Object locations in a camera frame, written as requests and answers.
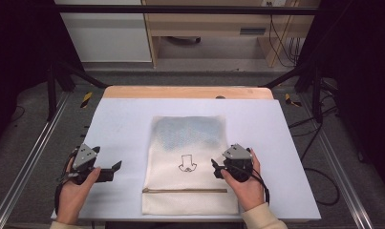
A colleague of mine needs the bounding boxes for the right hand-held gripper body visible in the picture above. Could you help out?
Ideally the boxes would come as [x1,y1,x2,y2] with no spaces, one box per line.
[222,143,255,183]

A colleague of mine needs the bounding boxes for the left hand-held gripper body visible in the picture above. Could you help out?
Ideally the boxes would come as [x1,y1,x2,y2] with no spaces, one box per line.
[65,143,102,185]

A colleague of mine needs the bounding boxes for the cream mesh zipper laundry bag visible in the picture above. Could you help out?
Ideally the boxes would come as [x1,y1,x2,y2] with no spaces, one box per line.
[141,114,240,216]

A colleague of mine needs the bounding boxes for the person's right hand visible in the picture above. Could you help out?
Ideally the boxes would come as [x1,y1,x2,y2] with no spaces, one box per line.
[220,149,267,213]

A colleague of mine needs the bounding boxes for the person's left hand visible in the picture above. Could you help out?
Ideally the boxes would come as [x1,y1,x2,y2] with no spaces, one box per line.
[54,156,102,225]

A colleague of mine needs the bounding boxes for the white table mat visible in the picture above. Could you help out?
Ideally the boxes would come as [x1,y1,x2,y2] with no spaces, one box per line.
[51,97,322,222]

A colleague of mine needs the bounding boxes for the black metal stand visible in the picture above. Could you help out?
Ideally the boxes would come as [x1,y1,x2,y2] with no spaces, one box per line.
[262,61,325,124]
[46,60,109,122]

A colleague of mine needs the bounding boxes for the wooden table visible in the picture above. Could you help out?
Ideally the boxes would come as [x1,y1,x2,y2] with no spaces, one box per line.
[102,85,274,100]

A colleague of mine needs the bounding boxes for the white cabinet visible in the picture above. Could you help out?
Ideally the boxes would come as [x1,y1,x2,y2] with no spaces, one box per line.
[53,0,153,64]

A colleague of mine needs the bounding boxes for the black curtain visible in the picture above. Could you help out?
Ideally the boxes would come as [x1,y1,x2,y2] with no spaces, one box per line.
[294,0,385,195]
[0,0,86,152]

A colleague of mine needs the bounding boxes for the light wooden desk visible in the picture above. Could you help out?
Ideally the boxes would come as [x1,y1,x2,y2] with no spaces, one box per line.
[141,0,322,69]

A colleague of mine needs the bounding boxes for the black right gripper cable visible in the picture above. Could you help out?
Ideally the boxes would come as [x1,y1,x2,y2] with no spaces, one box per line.
[242,166,271,205]

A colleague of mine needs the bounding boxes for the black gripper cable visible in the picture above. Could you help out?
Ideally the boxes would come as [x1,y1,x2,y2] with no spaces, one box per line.
[53,152,76,216]
[242,166,271,205]

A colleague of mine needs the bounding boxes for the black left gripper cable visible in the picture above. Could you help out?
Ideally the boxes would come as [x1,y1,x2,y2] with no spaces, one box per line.
[53,152,76,216]

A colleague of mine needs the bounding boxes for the aluminium floor rail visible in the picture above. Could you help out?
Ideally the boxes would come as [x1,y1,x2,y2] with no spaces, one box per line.
[0,92,71,229]
[298,94,375,229]

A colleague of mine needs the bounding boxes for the black floor cable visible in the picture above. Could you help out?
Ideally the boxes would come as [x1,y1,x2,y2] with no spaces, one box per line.
[289,104,341,207]

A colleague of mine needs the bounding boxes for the hanging black cables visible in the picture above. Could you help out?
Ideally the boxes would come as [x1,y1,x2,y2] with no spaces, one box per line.
[267,1,302,69]

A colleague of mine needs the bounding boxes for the black horizontal frame bar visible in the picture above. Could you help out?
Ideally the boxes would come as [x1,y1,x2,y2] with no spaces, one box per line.
[53,4,320,16]

